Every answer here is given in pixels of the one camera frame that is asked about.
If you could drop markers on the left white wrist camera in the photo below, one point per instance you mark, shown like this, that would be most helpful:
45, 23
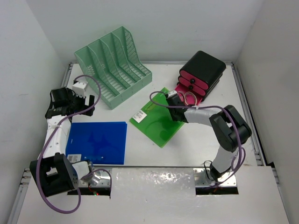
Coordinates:
79, 88

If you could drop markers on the green clip file folder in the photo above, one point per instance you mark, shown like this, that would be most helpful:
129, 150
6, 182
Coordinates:
156, 123

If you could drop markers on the white front panel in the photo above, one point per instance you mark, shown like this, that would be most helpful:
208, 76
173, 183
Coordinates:
167, 196

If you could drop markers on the blue file folder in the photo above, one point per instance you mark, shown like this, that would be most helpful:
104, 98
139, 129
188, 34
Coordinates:
98, 142

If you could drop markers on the pink drawer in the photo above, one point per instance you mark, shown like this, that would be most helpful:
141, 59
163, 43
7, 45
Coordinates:
188, 86
187, 79
187, 96

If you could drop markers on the brown tape roll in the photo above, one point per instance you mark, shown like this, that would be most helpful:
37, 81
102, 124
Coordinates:
189, 94

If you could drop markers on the pink top drawer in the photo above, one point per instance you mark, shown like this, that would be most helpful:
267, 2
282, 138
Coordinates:
187, 79

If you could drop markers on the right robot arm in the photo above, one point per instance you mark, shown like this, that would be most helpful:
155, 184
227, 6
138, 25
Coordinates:
229, 127

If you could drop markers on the black drawer cabinet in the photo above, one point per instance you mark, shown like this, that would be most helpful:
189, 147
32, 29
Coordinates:
205, 67

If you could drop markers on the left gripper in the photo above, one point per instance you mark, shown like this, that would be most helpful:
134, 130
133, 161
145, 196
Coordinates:
72, 95

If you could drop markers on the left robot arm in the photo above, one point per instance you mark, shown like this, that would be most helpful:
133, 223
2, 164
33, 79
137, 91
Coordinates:
59, 172

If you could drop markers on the pink bottom drawer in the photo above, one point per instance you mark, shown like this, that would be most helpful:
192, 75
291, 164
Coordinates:
187, 96

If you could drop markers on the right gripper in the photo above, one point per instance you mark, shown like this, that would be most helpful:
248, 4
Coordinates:
174, 117

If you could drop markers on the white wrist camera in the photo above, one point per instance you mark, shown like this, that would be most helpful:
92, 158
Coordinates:
79, 88
171, 94

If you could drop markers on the mint green file organizer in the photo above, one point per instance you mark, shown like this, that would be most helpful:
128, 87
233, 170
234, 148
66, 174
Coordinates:
113, 67

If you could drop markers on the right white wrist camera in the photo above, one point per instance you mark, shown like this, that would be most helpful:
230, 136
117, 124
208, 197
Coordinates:
171, 94

